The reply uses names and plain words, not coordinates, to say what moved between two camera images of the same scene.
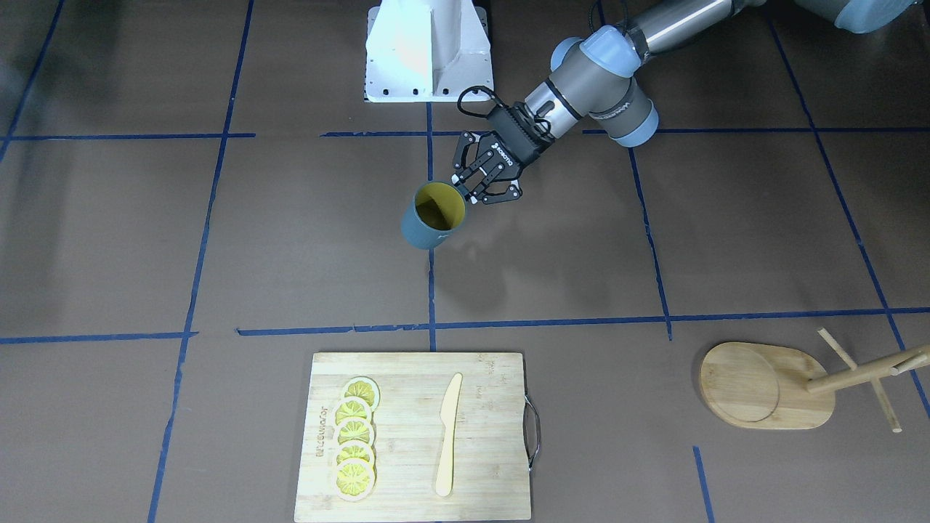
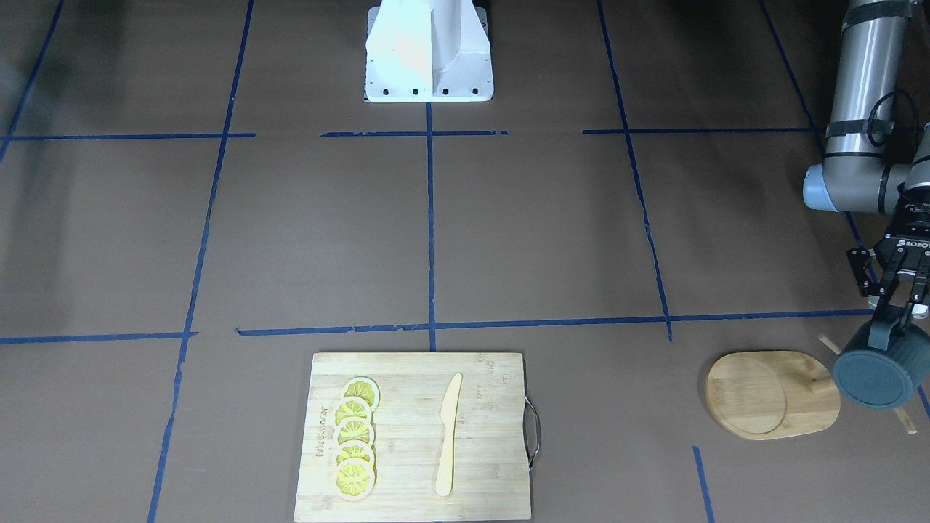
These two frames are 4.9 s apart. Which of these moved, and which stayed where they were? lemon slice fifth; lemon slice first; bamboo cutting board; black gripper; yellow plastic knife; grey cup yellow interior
Moved: black gripper; grey cup yellow interior
Stayed: bamboo cutting board; lemon slice fifth; lemon slice first; yellow plastic knife
